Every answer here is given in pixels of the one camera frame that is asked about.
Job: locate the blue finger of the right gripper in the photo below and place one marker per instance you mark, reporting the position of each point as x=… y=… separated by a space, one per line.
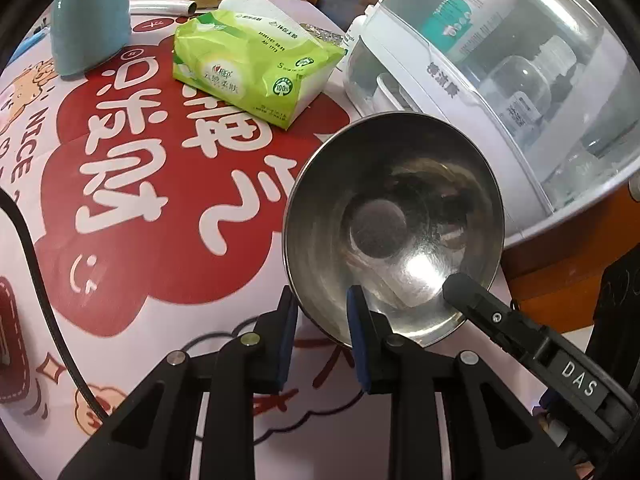
x=509 y=329

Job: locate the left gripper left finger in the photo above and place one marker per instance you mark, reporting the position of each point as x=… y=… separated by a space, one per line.
x=276 y=330

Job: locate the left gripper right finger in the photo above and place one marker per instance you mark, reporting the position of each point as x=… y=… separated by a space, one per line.
x=368 y=332

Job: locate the pink steel bowl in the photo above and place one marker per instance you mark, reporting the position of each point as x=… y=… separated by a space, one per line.
x=394 y=203

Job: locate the pink printed tablecloth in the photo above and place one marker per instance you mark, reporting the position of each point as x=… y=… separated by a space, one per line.
x=157 y=225

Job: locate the white bottle sterilizer appliance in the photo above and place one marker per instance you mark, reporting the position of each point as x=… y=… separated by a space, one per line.
x=548 y=90

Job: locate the green tissue pack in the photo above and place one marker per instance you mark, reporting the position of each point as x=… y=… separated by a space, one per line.
x=253 y=56

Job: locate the plastic wrap roll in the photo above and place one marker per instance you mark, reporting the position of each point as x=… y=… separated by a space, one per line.
x=163 y=7

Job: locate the teal canister brown lid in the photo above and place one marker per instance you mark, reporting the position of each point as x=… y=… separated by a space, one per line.
x=85 y=33

